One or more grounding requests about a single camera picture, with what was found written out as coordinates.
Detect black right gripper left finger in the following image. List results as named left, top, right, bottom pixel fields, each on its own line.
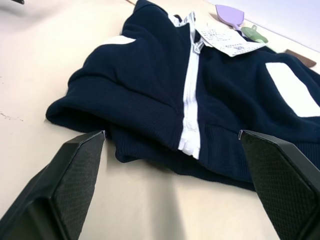
left=0, top=130, right=105, bottom=240

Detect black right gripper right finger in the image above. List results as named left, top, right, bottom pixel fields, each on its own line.
left=238, top=129, right=320, bottom=240

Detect navy blue zip jacket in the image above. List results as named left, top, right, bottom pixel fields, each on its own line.
left=45, top=0, right=320, bottom=192

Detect brown wooden utensil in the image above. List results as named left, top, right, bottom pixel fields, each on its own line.
left=284, top=49, right=318, bottom=68

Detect green plastic utensil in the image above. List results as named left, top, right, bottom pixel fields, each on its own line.
left=240, top=24, right=270, bottom=44

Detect white paper garment tag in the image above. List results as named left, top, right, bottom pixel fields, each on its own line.
left=194, top=24, right=266, bottom=58

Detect purple plastic spatula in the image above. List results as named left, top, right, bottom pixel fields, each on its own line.
left=215, top=4, right=245, bottom=31

